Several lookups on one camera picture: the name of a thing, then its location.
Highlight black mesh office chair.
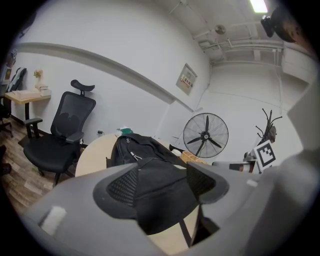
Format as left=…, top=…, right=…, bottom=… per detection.
left=23, top=79, right=97, bottom=187

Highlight black coat rack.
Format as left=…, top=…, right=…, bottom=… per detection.
left=255, top=108, right=283, bottom=146

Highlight person's white shirt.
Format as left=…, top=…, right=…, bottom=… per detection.
left=259, top=79, right=320, bottom=251

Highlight white ceiling pipes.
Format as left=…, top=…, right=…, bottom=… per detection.
left=197, top=37, right=285, bottom=66

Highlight wall electrical panel box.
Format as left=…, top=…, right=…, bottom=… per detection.
left=175, top=62, right=198, bottom=96

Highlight round light wooden table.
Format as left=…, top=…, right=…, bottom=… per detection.
left=74, top=133, right=209, bottom=251

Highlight black head camera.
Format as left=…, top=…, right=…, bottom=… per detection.
left=260, top=14, right=276, bottom=38

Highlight black backpack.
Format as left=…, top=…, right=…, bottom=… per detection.
left=106, top=133, right=221, bottom=248

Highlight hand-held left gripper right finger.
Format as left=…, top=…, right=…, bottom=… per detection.
left=186, top=161, right=277, bottom=256

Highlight black floor fan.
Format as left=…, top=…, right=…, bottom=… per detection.
left=182, top=112, right=230, bottom=159

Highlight jacket on chair back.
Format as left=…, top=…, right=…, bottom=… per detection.
left=6, top=67, right=28, bottom=93

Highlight ceiling light panel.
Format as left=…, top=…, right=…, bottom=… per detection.
left=248, top=0, right=270, bottom=13

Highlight person's face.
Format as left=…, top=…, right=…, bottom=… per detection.
left=287, top=23, right=313, bottom=52

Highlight small wooden desk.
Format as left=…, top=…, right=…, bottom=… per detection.
left=4, top=90, right=52, bottom=126

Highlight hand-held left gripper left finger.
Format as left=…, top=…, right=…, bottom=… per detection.
left=22, top=162, right=173, bottom=256

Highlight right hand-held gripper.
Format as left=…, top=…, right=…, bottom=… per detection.
left=211, top=139, right=277, bottom=174

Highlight green item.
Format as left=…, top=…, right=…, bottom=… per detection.
left=117, top=126, right=134, bottom=136

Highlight vase with flowers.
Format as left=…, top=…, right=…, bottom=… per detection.
left=33, top=69, right=43, bottom=87

